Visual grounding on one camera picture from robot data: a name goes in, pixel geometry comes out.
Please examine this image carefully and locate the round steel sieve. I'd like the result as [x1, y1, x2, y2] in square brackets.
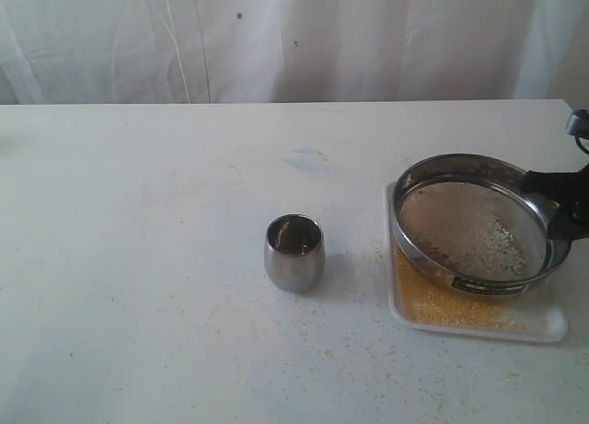
[387, 154, 572, 299]

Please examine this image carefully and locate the stainless steel cup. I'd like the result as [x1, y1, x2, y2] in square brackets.
[264, 214, 326, 293]

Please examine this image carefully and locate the yellow grain pile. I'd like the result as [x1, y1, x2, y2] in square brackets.
[393, 247, 525, 330]

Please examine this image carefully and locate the white plastic tray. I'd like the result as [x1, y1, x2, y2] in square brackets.
[384, 183, 569, 343]

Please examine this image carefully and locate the white backdrop curtain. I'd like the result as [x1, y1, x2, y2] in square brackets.
[1, 0, 588, 108]

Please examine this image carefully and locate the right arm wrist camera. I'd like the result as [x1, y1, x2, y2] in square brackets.
[566, 109, 589, 155]

